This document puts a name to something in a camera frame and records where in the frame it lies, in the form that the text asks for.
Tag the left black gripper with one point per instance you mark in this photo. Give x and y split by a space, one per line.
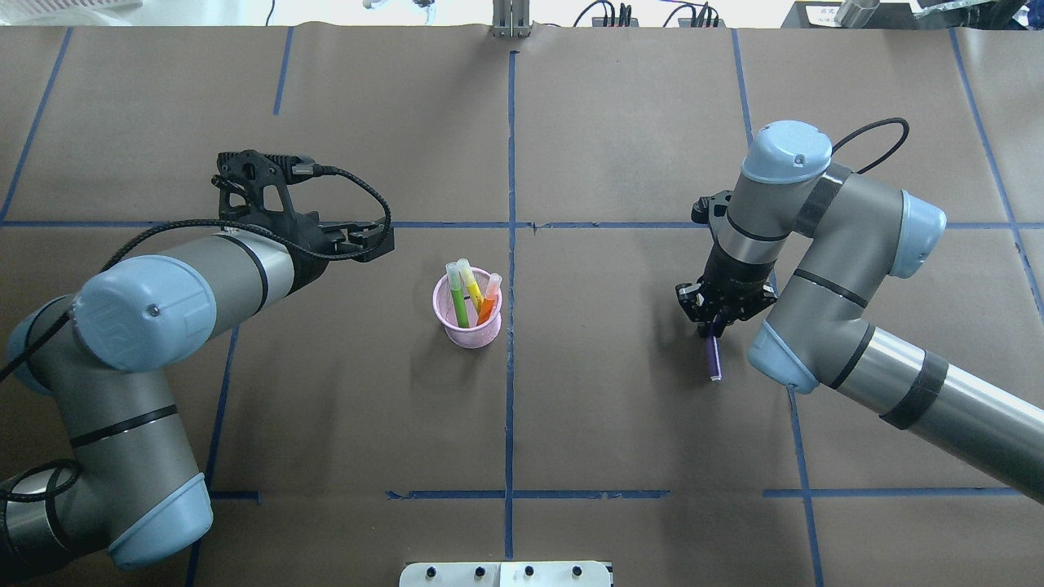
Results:
309 247

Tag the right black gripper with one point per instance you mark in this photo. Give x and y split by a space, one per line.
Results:
732 273

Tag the purple highlighter pen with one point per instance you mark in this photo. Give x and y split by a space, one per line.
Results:
713 359

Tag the yellow highlighter pen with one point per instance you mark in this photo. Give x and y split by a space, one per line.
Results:
469 281

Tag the orange highlighter pen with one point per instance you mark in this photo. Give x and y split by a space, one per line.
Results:
491 298

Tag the green highlighter pen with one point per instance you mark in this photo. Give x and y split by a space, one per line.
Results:
457 296

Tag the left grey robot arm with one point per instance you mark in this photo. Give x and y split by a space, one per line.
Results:
133 487

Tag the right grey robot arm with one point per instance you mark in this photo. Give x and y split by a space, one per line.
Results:
810 241

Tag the pink mesh pen holder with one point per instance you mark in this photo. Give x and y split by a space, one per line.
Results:
479 334

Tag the silver metal cylinder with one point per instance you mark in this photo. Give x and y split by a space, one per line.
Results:
855 14

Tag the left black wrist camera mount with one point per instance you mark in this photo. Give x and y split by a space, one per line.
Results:
255 188

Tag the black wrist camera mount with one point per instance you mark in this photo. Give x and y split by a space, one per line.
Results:
255 188
711 211

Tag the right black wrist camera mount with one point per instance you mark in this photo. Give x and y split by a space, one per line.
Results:
711 211

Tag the aluminium frame post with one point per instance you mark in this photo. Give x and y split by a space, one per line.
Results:
511 19

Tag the white bracket plate with holes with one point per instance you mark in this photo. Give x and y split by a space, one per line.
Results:
509 573

